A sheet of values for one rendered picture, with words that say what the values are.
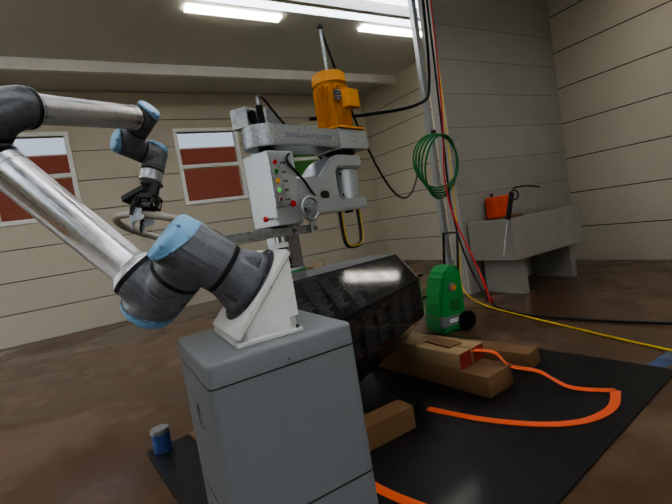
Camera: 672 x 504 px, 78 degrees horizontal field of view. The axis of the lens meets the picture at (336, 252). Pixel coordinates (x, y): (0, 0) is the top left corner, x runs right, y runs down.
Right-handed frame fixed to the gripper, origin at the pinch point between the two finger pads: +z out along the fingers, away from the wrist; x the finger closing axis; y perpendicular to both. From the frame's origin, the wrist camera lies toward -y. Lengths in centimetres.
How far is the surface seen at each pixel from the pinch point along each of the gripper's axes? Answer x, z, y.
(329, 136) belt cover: 91, -90, 52
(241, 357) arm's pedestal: -47, 43, 74
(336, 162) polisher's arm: 100, -77, 56
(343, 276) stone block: 91, -1, 70
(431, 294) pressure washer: 237, -14, 122
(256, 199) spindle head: 66, -38, 20
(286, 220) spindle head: 68, -27, 39
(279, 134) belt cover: 57, -73, 32
